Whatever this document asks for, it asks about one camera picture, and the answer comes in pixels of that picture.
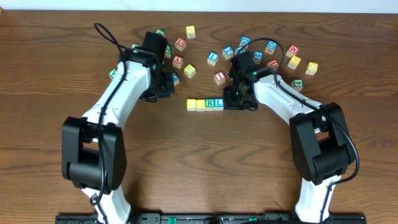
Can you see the red U block right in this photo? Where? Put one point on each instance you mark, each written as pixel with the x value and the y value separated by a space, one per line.
pixel 273 64

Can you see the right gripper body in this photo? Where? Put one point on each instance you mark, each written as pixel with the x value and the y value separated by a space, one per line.
pixel 237 102

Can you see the green J block top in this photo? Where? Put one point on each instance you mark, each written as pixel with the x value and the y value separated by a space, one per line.
pixel 160 31

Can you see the yellow O block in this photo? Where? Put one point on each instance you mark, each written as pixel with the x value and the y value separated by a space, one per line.
pixel 200 105

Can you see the yellow C block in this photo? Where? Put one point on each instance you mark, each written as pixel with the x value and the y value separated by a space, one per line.
pixel 191 104

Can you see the blue T block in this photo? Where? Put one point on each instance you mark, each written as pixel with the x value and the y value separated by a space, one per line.
pixel 175 78

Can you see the yellow block centre left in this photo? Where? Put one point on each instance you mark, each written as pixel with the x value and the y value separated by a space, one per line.
pixel 190 70

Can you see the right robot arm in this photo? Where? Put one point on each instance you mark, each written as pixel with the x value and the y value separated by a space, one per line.
pixel 323 152

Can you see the red M block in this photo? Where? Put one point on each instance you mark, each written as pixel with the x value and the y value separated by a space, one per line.
pixel 291 51

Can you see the blue 5 block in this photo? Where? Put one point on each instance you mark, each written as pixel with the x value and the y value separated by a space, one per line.
pixel 257 57

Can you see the blue P block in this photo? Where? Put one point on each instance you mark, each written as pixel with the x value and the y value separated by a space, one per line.
pixel 239 50

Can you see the blue 2 block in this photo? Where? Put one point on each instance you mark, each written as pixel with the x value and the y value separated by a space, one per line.
pixel 228 52

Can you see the green Z block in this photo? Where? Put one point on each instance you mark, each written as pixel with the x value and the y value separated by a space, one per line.
pixel 168 52

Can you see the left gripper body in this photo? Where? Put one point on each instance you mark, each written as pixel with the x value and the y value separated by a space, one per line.
pixel 166 86

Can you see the blue l block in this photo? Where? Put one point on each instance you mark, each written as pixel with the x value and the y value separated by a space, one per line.
pixel 219 104
pixel 212 58

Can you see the yellow S block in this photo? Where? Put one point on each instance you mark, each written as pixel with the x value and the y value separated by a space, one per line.
pixel 190 31

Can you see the red I block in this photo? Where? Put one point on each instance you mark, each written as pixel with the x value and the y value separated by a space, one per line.
pixel 219 78

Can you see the green R block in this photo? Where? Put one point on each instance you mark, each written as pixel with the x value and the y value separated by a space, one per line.
pixel 209 104

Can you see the blue d block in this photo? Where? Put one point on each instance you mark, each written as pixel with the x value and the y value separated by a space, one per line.
pixel 270 47
pixel 244 40

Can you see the yellow G block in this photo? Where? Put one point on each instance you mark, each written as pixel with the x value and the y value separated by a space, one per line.
pixel 311 68

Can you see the green 4 block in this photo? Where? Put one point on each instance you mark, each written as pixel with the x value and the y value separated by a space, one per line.
pixel 297 84

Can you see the red u block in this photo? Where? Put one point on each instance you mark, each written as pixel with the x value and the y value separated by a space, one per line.
pixel 273 64
pixel 180 44

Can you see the green V block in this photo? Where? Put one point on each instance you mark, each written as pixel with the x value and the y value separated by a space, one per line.
pixel 112 73

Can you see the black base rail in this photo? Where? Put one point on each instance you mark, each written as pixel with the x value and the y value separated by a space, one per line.
pixel 156 218

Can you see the blue D block upper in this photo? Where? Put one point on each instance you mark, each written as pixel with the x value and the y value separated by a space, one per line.
pixel 244 40

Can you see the red U block left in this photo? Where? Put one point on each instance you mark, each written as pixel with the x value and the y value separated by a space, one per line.
pixel 180 44

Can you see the yellow X block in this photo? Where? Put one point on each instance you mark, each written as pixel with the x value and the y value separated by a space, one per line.
pixel 294 62

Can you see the green 7 block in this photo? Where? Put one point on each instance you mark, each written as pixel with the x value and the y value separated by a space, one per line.
pixel 135 45

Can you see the blue D block right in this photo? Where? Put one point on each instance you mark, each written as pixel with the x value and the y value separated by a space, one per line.
pixel 270 47

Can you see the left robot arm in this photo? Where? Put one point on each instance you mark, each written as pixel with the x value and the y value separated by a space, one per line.
pixel 93 152

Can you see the red A block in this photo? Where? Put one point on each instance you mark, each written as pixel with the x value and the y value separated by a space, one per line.
pixel 177 61

